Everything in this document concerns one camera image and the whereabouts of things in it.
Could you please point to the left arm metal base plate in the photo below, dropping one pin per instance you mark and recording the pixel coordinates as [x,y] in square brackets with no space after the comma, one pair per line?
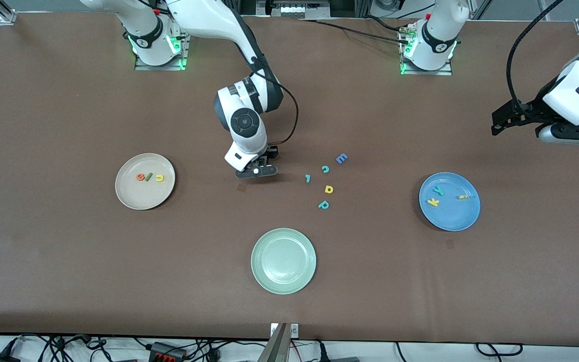
[425,72]

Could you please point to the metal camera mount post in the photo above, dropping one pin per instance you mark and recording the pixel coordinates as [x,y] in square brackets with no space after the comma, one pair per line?
[277,347]

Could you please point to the yellow foam letter k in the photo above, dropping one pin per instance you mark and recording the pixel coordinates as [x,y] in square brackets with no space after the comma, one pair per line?
[433,202]

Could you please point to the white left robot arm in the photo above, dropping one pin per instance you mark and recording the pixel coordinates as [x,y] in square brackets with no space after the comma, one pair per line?
[435,48]

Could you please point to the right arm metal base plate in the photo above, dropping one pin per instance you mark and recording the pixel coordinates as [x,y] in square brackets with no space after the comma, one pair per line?
[161,67]

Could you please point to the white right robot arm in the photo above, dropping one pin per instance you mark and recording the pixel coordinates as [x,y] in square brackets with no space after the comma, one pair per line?
[209,17]

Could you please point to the pale green round plate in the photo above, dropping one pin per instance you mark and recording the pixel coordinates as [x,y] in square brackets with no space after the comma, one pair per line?
[283,261]

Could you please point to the blue foam letter E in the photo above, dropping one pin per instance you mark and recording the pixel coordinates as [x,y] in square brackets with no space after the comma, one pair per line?
[341,159]

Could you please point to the brown table cover mat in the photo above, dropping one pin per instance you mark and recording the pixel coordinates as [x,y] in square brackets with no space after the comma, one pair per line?
[68,276]

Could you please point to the grey electronics box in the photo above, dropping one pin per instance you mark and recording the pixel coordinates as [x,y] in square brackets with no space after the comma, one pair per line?
[294,10]

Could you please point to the teal foam letter p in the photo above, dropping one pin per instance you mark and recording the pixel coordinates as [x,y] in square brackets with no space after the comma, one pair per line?
[321,206]

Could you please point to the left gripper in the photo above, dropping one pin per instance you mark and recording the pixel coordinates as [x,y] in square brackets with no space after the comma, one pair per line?
[529,111]

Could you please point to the aluminium frame post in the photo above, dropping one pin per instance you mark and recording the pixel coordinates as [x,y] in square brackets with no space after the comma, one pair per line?
[364,6]
[231,6]

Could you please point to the black plug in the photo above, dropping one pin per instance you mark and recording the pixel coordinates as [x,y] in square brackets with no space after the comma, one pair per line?
[322,354]

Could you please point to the beige brown round plate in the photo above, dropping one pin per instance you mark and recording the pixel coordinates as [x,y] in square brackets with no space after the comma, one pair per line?
[138,198]

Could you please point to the blue round plate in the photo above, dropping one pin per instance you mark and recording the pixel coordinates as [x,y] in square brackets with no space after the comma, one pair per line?
[449,218]

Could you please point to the black red power strip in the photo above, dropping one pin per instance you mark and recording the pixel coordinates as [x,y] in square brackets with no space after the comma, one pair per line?
[166,350]

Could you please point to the teal foam letter y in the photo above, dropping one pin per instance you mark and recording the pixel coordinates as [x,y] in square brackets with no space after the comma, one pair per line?
[438,191]

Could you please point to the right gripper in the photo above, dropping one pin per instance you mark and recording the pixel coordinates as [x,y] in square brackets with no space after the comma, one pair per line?
[271,152]

